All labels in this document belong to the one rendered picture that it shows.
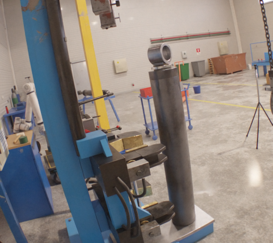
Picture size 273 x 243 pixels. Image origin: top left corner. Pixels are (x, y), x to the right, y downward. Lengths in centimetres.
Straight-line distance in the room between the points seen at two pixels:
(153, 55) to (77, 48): 1088
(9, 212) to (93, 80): 305
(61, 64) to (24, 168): 168
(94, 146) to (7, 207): 65
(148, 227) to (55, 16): 140
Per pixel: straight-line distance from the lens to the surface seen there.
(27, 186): 286
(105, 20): 176
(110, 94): 184
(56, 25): 136
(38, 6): 151
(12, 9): 1290
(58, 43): 134
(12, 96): 943
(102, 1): 140
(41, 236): 273
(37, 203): 296
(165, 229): 213
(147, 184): 208
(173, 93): 165
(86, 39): 414
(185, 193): 194
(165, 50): 175
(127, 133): 194
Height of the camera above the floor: 156
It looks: 8 degrees down
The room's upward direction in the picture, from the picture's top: 11 degrees counter-clockwise
